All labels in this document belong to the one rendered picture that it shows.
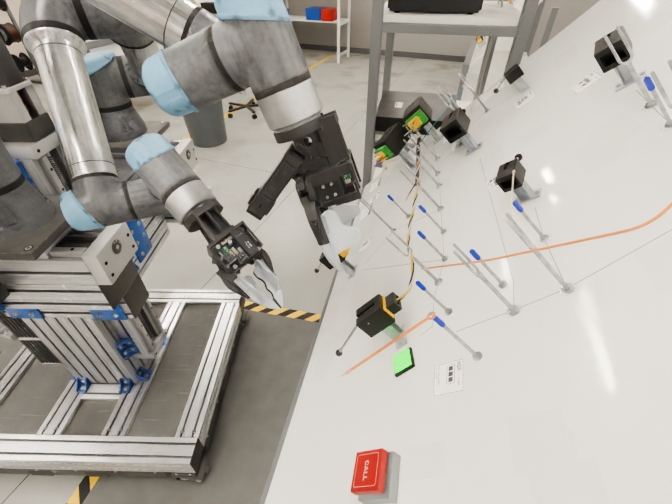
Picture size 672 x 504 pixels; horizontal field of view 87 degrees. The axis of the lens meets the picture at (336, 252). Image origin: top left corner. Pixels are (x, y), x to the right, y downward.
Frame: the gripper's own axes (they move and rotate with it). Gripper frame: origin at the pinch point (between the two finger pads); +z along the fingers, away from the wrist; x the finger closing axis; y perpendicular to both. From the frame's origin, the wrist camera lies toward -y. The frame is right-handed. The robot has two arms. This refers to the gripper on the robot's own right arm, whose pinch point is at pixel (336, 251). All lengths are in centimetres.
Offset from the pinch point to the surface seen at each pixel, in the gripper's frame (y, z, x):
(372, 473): -1.0, 19.9, -23.4
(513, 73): 48, -5, 57
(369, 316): 1.5, 12.6, -2.0
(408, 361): 5.8, 19.4, -7.1
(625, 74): 56, -4, 26
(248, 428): -80, 97, 44
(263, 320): -82, 85, 104
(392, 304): 5.8, 11.8, -1.4
